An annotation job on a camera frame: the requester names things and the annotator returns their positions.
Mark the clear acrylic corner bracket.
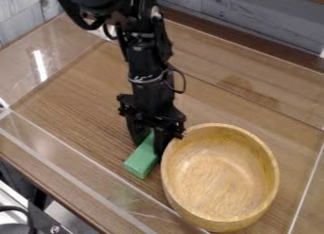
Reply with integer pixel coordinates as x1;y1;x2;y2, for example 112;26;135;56
87;27;112;41

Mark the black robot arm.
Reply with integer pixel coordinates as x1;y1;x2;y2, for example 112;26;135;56
58;0;187;154

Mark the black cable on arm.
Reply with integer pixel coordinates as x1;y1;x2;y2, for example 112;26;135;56
162;64;187;95

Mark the green rectangular block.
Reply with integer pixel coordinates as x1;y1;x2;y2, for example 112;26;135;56
123;133;160;179

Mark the brown wooden bowl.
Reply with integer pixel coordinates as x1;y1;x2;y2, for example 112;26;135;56
162;123;280;232

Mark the black cable bottom left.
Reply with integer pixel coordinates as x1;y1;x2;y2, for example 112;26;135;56
0;205;39;234

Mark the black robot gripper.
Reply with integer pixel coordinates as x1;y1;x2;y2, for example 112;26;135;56
116;83;187;156

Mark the black metal table frame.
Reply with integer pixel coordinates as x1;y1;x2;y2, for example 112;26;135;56
0;160;98;234

